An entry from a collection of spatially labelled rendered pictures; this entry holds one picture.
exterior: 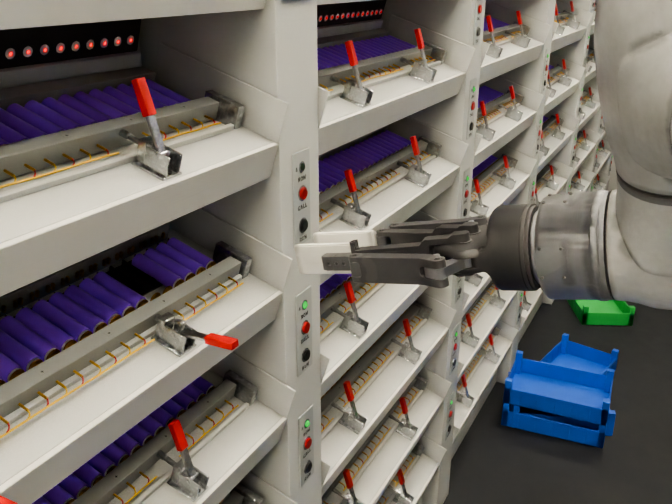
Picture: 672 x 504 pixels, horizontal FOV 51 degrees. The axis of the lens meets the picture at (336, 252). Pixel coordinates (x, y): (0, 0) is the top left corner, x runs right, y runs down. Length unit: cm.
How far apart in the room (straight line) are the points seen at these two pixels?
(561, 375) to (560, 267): 182
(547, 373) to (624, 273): 184
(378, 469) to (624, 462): 96
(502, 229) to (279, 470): 58
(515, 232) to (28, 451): 44
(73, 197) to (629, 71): 44
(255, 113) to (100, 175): 23
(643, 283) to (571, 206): 8
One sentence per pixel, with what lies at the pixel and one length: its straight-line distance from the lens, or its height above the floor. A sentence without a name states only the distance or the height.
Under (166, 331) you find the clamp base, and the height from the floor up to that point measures 96.
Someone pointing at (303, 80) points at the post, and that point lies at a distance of 87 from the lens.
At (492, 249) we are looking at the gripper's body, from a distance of 59.
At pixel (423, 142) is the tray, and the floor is 98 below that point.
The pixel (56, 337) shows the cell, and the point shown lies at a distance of 74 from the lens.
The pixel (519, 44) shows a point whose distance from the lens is 195.
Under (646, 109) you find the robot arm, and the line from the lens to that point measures 46.
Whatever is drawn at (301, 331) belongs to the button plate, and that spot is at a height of 86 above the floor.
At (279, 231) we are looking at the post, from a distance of 86.
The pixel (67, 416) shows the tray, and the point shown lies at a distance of 69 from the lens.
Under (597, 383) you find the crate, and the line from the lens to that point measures 239.
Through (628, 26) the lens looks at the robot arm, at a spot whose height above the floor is 128.
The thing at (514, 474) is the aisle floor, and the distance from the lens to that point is 211.
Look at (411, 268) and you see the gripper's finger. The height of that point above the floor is 107.
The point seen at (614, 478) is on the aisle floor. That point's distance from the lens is 218.
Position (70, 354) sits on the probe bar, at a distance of 71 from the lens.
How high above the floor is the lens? 131
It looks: 22 degrees down
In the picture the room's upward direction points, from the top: straight up
